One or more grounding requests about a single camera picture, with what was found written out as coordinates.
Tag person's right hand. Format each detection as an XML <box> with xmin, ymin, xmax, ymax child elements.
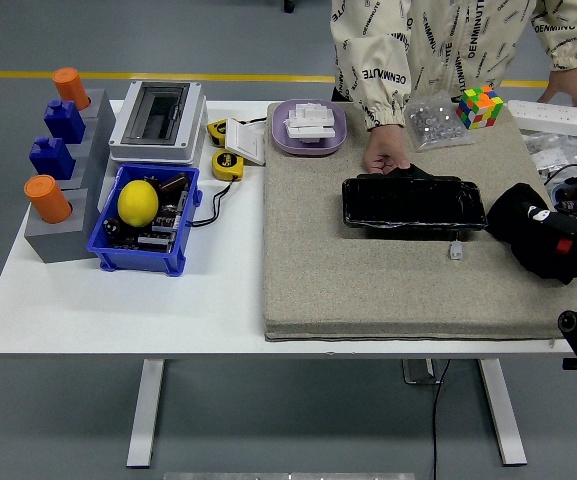
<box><xmin>361</xmin><ymin>124</ymin><xmax>412</xmax><ymax>175</ymax></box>

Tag person's left hand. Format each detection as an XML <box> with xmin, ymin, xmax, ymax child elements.
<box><xmin>537</xmin><ymin>65</ymin><xmax>577</xmax><ymax>109</ymax></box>

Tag white power strip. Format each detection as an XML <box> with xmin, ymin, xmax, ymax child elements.
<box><xmin>507</xmin><ymin>99</ymin><xmax>577</xmax><ymax>141</ymax></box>

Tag blue-grey tray of components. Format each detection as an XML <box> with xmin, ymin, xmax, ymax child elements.
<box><xmin>550</xmin><ymin>182</ymin><xmax>577</xmax><ymax>217</ymax></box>

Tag clear bag of metal nuts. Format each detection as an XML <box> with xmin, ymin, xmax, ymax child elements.
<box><xmin>403</xmin><ymin>92</ymin><xmax>477</xmax><ymax>153</ymax></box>

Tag clear plastic bags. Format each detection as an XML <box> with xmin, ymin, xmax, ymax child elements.
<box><xmin>521</xmin><ymin>129</ymin><xmax>577</xmax><ymax>177</ymax></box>

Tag colourful puzzle cube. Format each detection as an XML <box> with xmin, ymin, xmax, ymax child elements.
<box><xmin>455</xmin><ymin>85</ymin><xmax>505</xmax><ymax>131</ymax></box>

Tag purple bowl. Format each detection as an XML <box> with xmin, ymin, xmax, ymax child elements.
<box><xmin>270</xmin><ymin>98</ymin><xmax>348</xmax><ymax>157</ymax></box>

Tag person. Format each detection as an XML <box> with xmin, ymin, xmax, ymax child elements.
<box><xmin>328</xmin><ymin>0</ymin><xmax>577</xmax><ymax>132</ymax></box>

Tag grey-brown mat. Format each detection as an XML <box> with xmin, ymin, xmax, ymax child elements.
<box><xmin>262</xmin><ymin>102</ymin><xmax>577</xmax><ymax>343</ymax></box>

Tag yellow tape measure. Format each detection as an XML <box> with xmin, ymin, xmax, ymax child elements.
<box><xmin>206</xmin><ymin>118</ymin><xmax>230</xmax><ymax>147</ymax></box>
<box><xmin>211</xmin><ymin>149</ymin><xmax>245</xmax><ymax>181</ymax></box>

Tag white table leg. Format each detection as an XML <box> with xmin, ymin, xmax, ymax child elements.
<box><xmin>477</xmin><ymin>358</ymin><xmax>528</xmax><ymax>467</ymax></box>
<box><xmin>126</xmin><ymin>358</ymin><xmax>165</xmax><ymax>469</ymax></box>

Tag circuit board with capacitors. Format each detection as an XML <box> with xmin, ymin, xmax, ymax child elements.
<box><xmin>102</xmin><ymin>172</ymin><xmax>192</xmax><ymax>252</ymax></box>

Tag yellow lemon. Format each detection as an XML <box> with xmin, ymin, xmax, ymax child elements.
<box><xmin>117</xmin><ymin>180</ymin><xmax>160</xmax><ymax>229</ymax></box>

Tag white electrical box grey cover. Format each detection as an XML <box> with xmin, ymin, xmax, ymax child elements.
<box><xmin>108</xmin><ymin>80</ymin><xmax>208</xmax><ymax>166</ymax></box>

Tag blue plastic bin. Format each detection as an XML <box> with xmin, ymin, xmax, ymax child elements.
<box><xmin>86</xmin><ymin>163</ymin><xmax>203</xmax><ymax>277</ymax></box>

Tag orange cylinder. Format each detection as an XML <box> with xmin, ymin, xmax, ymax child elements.
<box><xmin>23</xmin><ymin>174</ymin><xmax>73</xmax><ymax>224</ymax></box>
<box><xmin>52</xmin><ymin>67</ymin><xmax>91</xmax><ymax>111</ymax></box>

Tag blue block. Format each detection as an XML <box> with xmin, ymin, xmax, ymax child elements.
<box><xmin>29</xmin><ymin>136</ymin><xmax>76</xmax><ymax>181</ymax></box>
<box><xmin>43</xmin><ymin>99</ymin><xmax>87</xmax><ymax>145</ymax></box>

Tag grey stepped block holder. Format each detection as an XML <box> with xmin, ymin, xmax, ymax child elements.
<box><xmin>23</xmin><ymin>88</ymin><xmax>118</xmax><ymax>264</ymax></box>

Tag black looped cable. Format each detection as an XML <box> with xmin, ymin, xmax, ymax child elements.
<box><xmin>545</xmin><ymin>163</ymin><xmax>577</xmax><ymax>189</ymax></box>

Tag white switch parts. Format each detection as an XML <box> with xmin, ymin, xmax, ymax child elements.
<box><xmin>282</xmin><ymin>101</ymin><xmax>338</xmax><ymax>145</ymax></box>

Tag white wall switch plate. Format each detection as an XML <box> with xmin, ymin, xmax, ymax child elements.
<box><xmin>224</xmin><ymin>118</ymin><xmax>267</xmax><ymax>166</ymax></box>

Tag thin black wire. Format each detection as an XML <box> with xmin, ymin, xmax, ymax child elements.
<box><xmin>187</xmin><ymin>175</ymin><xmax>242</xmax><ymax>229</ymax></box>

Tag metal bracket under table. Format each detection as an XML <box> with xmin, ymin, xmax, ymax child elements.
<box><xmin>401</xmin><ymin>358</ymin><xmax>443</xmax><ymax>386</ymax></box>

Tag black cable under table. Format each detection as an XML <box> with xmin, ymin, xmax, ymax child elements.
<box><xmin>430</xmin><ymin>358</ymin><xmax>453</xmax><ymax>480</ymax></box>

